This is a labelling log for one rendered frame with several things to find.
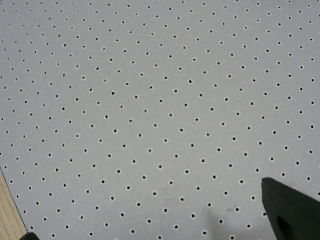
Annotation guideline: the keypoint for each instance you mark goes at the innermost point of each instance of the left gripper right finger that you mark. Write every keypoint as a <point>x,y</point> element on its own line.
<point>292,214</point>

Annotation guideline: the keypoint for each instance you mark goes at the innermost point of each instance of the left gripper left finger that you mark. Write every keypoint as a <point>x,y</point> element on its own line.
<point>29,236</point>

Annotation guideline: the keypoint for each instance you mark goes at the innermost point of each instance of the grey base plate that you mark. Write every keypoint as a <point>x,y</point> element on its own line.
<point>157,119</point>

